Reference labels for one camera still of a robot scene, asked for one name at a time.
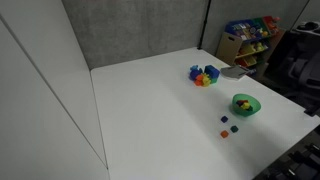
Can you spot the large blue toy block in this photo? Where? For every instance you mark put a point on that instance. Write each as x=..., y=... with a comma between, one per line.
x=211, y=71

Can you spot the purple cube block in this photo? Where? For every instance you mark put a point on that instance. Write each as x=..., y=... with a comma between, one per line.
x=224, y=119

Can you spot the orange cube block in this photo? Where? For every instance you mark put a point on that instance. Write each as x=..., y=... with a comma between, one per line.
x=224, y=134

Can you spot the orange block in bowl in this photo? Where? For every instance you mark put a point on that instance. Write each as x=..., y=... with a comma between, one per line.
x=240, y=101

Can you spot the dark green cube block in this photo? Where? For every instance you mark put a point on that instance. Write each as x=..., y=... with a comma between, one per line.
x=234, y=128

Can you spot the yellow block in bowl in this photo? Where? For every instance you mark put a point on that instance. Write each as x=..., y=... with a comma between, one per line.
x=246, y=106

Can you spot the green plastic bowl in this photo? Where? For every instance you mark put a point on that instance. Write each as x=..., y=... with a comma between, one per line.
x=255, y=108

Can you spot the blue purple toy piece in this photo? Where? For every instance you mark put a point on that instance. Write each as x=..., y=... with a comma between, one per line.
x=194, y=72

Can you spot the orange toy piece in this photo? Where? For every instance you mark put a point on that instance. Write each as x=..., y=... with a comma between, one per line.
x=199, y=80

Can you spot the yellow toy piece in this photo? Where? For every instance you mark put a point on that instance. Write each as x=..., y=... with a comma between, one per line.
x=206, y=80

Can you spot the small green toy piece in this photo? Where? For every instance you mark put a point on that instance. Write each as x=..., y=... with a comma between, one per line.
x=214, y=80

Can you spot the grey flat tray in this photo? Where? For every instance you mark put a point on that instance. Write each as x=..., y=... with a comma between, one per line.
x=234, y=72

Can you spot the black vertical pole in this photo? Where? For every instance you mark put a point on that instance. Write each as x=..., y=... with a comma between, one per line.
x=203, y=25

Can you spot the wooden toy storage shelf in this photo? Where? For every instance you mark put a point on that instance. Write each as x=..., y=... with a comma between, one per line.
x=227, y=46

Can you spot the yellow storage bin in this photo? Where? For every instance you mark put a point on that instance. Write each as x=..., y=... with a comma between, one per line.
x=247, y=49

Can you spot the blue storage bin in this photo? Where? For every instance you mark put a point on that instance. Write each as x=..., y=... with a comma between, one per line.
x=240, y=30

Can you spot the red storage bin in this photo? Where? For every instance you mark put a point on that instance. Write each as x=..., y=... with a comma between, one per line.
x=270, y=24

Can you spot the black office chair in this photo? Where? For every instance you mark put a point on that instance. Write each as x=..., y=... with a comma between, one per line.
x=300, y=63

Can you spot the black equipment stand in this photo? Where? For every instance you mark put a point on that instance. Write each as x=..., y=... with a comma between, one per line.
x=296, y=160

